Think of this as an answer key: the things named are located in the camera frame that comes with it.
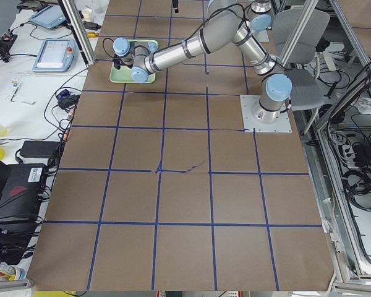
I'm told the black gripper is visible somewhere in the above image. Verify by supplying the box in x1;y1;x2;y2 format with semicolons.
113;54;127;70

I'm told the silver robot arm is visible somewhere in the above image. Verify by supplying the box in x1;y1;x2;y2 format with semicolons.
112;1;292;124

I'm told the light green plastic tray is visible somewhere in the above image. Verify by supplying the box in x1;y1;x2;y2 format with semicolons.
109;37;158;84

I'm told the white paper cup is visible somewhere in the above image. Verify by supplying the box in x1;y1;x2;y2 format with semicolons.
81;7;94;22

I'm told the blue teach pendant near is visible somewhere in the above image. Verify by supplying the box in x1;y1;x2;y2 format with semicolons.
32;38;77;72

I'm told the blue teach pendant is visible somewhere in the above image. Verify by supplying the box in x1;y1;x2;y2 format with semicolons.
32;38;77;72
29;5;66;30

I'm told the blue teach pendant far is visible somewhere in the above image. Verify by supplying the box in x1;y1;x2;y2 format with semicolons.
29;5;66;30

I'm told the black power adapter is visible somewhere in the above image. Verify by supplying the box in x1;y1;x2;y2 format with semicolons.
19;140;59;158

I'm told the black computer box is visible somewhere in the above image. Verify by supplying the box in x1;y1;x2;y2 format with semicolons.
0;160;47;223

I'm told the grey office chair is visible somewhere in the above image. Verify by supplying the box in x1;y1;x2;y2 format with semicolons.
272;8;330;111

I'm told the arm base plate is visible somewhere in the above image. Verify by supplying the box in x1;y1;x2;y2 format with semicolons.
240;95;292;133

